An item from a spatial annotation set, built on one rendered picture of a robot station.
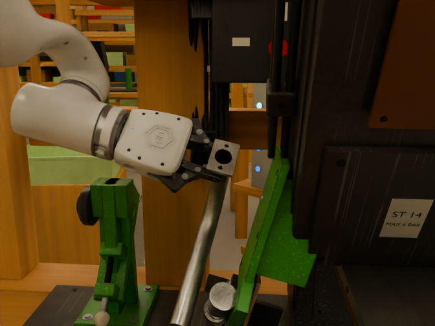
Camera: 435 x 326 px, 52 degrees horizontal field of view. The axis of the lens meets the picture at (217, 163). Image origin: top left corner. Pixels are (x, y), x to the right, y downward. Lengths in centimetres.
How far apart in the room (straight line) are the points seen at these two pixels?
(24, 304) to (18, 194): 25
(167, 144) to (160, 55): 30
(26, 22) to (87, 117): 15
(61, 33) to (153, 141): 20
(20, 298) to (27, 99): 53
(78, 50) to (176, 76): 26
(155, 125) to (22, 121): 19
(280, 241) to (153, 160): 21
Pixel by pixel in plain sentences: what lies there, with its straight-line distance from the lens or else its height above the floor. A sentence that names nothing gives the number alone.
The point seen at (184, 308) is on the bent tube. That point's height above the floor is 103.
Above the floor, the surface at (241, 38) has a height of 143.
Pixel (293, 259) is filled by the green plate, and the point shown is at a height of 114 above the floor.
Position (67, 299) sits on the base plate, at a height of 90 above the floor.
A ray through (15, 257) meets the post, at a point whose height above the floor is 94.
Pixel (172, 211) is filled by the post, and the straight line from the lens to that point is 99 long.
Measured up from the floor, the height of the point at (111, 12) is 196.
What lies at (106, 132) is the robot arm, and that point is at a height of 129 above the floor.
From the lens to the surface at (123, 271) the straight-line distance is 88.
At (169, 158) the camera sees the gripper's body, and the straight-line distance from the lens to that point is 65.
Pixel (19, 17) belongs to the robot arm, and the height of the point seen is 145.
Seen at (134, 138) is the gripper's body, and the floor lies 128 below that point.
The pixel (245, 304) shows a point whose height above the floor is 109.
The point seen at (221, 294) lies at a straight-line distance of 63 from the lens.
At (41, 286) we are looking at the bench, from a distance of 114.
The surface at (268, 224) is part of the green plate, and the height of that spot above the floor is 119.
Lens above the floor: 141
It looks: 14 degrees down
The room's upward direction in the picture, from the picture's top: straight up
